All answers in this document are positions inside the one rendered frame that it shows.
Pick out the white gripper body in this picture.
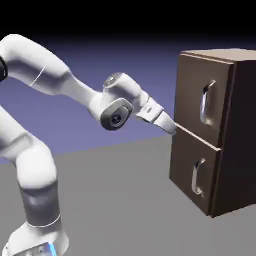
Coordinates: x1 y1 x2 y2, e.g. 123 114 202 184
154 111 178 136

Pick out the small brown cabinet door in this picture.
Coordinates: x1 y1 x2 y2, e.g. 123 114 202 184
169 127 222 217

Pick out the long silver curved handle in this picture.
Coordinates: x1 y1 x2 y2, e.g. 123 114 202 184
200 79 217 127

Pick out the short silver curved handle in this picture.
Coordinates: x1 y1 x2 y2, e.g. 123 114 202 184
191 158 207 198

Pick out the dark brown wooden cabinet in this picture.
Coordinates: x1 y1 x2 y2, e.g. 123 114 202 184
169 48 256 219

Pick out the large brown cabinet door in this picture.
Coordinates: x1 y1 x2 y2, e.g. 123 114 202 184
173 53 235 148

